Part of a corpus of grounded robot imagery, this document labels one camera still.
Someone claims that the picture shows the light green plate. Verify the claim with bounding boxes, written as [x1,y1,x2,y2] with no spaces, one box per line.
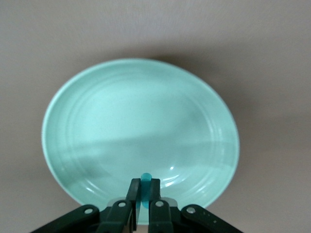
[41,58,241,225]

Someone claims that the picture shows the teal foam letter l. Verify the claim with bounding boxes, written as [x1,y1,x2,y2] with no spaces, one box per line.
[140,172,153,209]

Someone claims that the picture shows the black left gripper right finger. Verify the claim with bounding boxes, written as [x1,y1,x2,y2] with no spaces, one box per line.
[148,178,240,233]

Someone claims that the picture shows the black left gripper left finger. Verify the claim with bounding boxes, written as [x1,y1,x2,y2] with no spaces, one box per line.
[30,178,141,233]

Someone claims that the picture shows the brown table mat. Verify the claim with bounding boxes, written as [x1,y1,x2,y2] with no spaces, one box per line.
[0,0,311,233]

